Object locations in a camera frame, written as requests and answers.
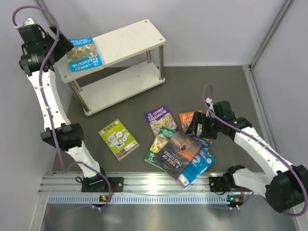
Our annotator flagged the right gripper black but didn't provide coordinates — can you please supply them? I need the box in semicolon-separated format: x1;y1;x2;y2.
185;111;223;139

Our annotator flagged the green 104-storey treehouse book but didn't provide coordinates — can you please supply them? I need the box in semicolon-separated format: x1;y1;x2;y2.
144;126;176;169

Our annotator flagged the blue back-cover book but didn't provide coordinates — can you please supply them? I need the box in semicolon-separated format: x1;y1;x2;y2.
177;148;216;188

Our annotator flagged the dark tale of two cities book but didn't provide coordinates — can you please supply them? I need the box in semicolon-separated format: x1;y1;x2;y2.
154;131;203;180

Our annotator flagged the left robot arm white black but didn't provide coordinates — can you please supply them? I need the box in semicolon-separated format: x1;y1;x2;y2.
17;18;109;192

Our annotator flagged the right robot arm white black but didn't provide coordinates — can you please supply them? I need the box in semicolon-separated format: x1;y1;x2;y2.
185;99;308;216

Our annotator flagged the orange 78-storey treehouse book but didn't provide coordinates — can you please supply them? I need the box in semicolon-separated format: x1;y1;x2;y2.
179;112;194;132

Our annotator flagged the purple 52-storey treehouse book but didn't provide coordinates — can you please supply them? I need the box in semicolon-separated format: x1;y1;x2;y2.
144;105;179;136

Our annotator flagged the white two-tier shelf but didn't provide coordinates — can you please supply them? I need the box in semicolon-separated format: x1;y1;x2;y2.
56;19;166;116

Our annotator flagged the lime green book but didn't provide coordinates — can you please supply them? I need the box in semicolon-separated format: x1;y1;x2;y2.
98;119;139;161

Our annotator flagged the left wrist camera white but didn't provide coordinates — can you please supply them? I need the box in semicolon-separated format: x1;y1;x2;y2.
14;17;35;29

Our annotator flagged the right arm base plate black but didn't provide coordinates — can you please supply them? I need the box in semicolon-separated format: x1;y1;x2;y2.
208;176;241;194

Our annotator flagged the aluminium mounting rail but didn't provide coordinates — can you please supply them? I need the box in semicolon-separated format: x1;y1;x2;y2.
38;172;251;205

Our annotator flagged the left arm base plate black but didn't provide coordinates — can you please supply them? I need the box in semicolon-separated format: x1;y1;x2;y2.
81;177;124;193

